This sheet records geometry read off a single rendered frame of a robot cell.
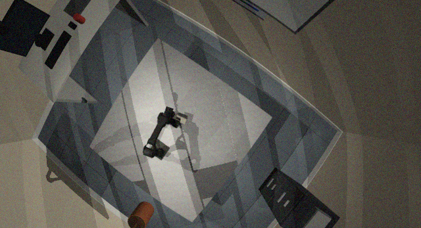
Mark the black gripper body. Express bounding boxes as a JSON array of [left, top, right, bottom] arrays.
[[167, 119, 180, 128]]

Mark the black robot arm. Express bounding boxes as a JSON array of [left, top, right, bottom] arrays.
[[143, 106, 175, 159]]

